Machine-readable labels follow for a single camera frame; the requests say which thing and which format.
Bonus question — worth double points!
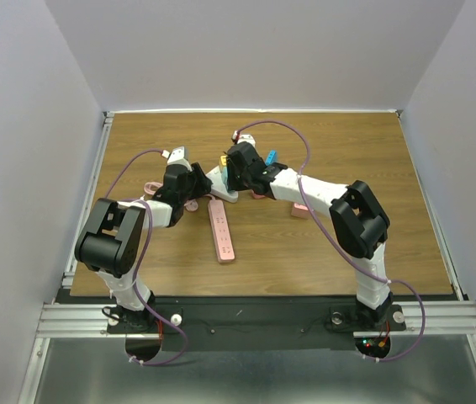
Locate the white triangular power strip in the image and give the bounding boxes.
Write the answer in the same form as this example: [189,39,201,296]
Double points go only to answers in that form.
[206,167,239,203]

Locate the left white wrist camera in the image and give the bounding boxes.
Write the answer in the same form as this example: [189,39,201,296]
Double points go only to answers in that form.
[161,146,190,167]

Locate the blue plug adapter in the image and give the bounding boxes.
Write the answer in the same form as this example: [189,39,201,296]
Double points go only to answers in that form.
[265,150,278,166]

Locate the pink long power strip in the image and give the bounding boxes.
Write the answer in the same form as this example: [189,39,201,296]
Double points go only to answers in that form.
[208,199,235,263]

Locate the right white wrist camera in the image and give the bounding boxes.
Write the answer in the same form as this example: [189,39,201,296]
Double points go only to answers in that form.
[231,130,256,147]

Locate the aluminium frame rail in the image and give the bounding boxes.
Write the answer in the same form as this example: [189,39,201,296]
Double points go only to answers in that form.
[35,111,115,338]

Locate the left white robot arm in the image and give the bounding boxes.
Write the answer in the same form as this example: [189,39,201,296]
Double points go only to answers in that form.
[74,162,212,332]

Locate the pink triangular power strip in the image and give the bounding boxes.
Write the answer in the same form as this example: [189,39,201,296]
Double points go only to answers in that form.
[251,190,267,199]

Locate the teal usb charger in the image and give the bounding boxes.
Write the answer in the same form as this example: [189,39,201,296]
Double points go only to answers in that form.
[219,166,228,185]

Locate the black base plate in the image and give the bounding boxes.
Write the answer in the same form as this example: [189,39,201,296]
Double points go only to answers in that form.
[102,295,400,352]

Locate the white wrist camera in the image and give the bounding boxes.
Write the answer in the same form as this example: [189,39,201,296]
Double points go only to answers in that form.
[161,146,190,167]
[231,130,256,147]

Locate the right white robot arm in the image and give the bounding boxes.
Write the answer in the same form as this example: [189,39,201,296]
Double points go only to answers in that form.
[226,142,393,328]

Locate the pink cube adapter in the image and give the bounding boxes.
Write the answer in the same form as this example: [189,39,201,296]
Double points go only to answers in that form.
[290,203,310,219]

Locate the pink coiled power cord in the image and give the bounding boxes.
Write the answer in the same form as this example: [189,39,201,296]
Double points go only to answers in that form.
[143,181,214,212]

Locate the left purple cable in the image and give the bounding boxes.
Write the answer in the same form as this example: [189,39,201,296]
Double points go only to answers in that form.
[103,149,189,367]

